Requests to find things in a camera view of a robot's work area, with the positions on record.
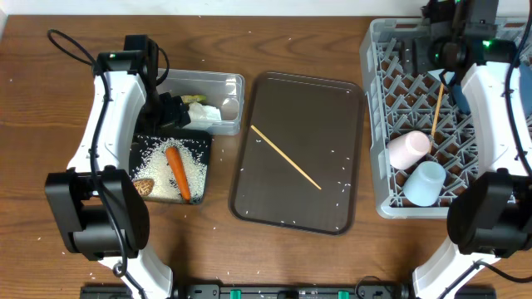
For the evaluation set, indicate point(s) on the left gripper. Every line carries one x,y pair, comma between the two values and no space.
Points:
175,112

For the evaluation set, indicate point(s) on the yellow green snack wrapper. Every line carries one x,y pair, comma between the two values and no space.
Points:
192,99

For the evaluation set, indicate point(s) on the white napkin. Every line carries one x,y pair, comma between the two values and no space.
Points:
202,116

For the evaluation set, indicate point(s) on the wooden chopstick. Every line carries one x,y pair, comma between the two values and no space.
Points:
437,110
284,156

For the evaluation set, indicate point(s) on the orange carrot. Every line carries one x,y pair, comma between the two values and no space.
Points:
175,162

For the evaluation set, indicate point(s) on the white rice pile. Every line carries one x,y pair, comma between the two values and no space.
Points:
160,174

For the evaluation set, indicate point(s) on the large dark blue plate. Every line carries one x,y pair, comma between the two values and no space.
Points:
459,99

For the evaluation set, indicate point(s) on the brown food scrap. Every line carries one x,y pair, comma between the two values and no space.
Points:
144,187

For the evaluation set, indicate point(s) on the pink cup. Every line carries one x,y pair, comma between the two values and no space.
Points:
407,149

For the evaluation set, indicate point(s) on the light blue cup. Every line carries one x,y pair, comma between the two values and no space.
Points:
423,186

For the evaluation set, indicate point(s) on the small light blue bowl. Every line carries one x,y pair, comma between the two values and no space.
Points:
447,77

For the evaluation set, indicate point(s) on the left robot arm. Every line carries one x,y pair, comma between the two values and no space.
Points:
98,211

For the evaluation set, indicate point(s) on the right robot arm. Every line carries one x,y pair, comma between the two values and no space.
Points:
491,219

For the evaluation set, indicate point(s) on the grey dishwasher rack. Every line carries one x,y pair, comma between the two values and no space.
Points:
399,102

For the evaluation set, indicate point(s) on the clear plastic bin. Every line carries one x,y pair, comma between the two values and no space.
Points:
224,91

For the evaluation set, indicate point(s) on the black tray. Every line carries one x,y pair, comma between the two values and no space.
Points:
199,145

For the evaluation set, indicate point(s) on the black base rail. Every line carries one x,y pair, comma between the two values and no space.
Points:
367,289

